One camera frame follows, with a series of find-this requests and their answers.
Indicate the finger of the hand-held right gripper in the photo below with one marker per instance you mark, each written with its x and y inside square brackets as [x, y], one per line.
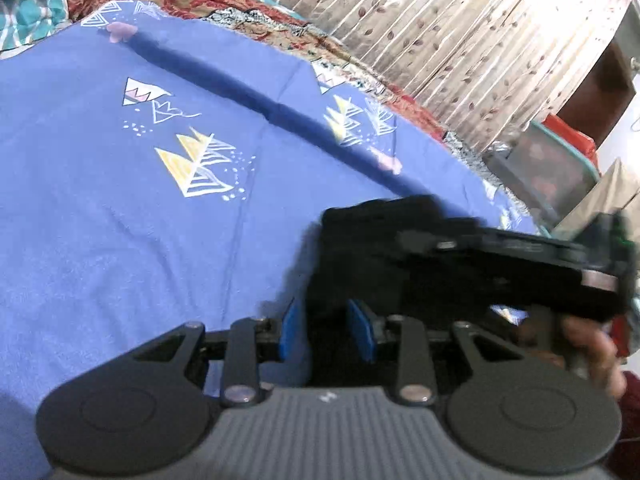
[475, 265]

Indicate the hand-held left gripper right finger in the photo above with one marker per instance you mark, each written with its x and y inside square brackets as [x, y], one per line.
[362, 334]

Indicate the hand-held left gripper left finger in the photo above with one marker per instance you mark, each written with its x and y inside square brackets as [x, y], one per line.
[290, 331]

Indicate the black pants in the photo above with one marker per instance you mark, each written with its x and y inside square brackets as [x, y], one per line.
[350, 260]

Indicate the person's right hand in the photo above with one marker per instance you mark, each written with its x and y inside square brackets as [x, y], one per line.
[585, 345]

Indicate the beige cushion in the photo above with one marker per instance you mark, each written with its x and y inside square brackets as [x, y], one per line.
[615, 195]

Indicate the clear plastic storage box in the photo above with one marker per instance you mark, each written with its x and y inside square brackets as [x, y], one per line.
[545, 180]

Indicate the red cloth bundle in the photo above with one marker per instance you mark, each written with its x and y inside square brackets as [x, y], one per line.
[570, 132]

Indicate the dark wooden furniture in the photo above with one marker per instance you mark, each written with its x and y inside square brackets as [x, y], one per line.
[595, 90]

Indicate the blue printed bedsheet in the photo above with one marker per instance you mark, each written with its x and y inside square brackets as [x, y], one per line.
[125, 220]

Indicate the beige leaf print curtain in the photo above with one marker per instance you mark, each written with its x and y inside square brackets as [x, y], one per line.
[425, 25]

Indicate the teal patterned cloth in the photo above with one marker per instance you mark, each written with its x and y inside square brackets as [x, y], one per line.
[30, 20]

